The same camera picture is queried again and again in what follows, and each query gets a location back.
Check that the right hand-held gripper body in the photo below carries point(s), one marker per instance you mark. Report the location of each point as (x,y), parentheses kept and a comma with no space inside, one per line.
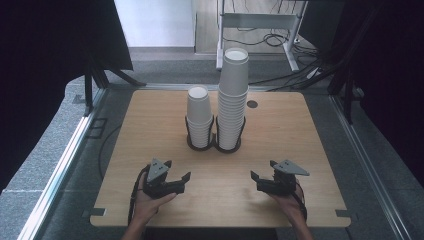
(283,183)

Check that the aluminium floor rail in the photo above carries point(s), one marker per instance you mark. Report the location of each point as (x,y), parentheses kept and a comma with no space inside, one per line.
(60,173)
(370,170)

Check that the short stack of paper cups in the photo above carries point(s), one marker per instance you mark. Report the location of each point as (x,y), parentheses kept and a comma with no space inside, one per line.
(199,113)

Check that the person's left hand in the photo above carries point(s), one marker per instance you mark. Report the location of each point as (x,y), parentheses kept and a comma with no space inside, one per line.
(146,206)

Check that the white metal desk frame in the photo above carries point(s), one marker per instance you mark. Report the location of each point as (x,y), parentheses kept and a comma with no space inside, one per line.
(260,20)

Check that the dark curtain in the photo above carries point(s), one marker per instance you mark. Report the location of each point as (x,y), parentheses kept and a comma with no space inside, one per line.
(50,66)
(390,83)

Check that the black metal stand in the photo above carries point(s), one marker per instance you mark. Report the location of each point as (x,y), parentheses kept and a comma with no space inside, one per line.
(348,100)

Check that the black tripod stand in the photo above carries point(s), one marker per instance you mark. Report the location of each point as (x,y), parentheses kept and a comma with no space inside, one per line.
(88,90)

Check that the person's right hand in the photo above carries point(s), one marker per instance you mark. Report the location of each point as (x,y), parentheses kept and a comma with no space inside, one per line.
(293,206)

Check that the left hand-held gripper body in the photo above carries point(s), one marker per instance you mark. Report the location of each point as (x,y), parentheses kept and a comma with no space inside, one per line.
(156,170)

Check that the black floor socket frame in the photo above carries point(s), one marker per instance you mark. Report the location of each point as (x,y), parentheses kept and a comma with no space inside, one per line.
(96,128)

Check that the dark round table grommet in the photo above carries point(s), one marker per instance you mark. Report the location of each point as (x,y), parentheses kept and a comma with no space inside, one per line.
(252,104)

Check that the tall stack of paper cups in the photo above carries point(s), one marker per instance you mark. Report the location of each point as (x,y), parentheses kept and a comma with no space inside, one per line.
(233,100)

